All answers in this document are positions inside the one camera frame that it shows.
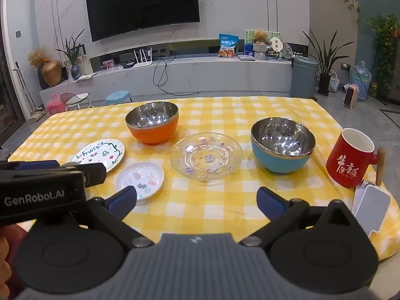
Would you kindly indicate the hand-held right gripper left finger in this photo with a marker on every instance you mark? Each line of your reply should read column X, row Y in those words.
column 120, row 201

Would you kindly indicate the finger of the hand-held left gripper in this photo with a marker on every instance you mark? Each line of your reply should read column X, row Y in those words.
column 37, row 165
column 93, row 175

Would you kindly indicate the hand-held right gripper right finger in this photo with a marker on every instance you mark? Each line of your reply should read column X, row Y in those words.
column 270, row 203

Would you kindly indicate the white plate with leaf print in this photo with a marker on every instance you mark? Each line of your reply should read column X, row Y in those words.
column 107, row 153

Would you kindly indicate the small white plate with stickers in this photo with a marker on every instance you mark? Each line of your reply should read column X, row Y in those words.
column 140, row 178

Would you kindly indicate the blue steel bowl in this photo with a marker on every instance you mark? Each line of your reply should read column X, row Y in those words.
column 275, row 162

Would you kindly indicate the orange steel bowl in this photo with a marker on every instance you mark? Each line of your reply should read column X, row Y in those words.
column 153, row 134

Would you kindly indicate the clear glass plate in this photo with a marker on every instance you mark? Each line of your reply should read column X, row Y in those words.
column 206, row 157

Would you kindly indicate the person's left hand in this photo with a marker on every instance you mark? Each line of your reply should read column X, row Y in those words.
column 3, row 247

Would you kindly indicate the grey mop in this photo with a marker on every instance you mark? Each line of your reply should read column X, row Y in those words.
column 37, row 116

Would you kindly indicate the yellow checked tablecloth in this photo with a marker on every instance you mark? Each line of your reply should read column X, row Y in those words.
column 218, row 200

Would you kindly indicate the small white chair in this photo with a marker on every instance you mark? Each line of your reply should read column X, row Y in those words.
column 76, row 98

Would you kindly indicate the blue plastic stool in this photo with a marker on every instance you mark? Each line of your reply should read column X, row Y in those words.
column 118, row 96

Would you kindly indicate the golden vase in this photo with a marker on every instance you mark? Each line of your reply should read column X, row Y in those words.
column 51, row 73

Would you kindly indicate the white papers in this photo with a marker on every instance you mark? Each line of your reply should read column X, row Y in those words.
column 86, row 76

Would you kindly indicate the plant in blue vase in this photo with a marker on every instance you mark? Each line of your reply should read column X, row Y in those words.
column 76, row 71

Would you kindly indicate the dried flower bunch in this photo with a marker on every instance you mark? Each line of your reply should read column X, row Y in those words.
column 37, row 56

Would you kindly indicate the pink photo card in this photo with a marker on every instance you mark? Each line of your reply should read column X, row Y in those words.
column 108, row 65

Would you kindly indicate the white router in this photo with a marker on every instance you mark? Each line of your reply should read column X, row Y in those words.
column 142, row 63

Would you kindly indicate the grey trash bin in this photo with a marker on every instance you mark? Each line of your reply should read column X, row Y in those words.
column 303, row 78

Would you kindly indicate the potted plant in black pot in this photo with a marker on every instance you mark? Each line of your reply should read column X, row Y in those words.
column 324, row 82

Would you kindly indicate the small pink heater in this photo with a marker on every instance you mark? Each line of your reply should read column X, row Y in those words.
column 351, row 95

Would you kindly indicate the small woven basket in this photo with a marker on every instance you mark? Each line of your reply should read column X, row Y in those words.
column 333, row 82

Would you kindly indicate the white tv cabinet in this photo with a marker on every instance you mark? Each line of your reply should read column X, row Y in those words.
column 218, row 75

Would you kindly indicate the clear water jug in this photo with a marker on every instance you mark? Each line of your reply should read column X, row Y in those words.
column 362, row 81

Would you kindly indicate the blue box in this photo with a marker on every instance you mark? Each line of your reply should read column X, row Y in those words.
column 248, row 50

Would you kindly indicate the round white hand fan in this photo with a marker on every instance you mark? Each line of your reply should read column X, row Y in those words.
column 276, row 44

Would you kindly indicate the blue snack bag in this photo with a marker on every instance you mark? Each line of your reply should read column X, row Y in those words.
column 228, row 45

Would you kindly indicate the brown teddy bear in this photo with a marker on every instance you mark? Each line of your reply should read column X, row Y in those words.
column 261, row 37

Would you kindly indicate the green picture board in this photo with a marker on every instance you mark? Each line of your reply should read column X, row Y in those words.
column 248, row 36

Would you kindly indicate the black television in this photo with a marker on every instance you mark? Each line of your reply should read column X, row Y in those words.
column 140, row 6

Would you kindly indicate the green leafy plant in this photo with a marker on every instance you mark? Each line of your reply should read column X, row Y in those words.
column 387, row 34

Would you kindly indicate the wall socket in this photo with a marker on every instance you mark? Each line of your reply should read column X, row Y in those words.
column 345, row 67

